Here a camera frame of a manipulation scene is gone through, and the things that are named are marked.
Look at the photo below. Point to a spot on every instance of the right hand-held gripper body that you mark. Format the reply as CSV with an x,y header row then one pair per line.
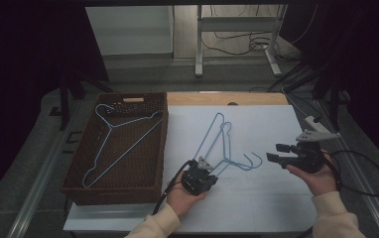
x,y
310,158

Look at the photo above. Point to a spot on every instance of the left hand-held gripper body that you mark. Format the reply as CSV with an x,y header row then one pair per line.
x,y
197,181

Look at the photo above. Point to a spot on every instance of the brown woven basket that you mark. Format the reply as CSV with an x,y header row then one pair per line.
x,y
134,172

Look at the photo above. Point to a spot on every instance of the person's left hand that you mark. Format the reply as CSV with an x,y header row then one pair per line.
x,y
181,200

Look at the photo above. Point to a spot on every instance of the person's right hand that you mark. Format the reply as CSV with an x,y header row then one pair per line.
x,y
319,183

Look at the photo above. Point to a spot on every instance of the black stand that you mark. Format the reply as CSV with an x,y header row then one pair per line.
x,y
334,99
65,99

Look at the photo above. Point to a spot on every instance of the dark curtain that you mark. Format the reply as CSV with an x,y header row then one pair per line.
x,y
22,66
369,66

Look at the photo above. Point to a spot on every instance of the white cabinet panel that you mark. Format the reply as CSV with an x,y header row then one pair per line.
x,y
128,29

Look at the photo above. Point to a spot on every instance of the grey metal rail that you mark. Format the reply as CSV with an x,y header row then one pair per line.
x,y
369,198
38,185

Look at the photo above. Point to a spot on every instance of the white metal table frame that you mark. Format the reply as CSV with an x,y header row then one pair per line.
x,y
233,23

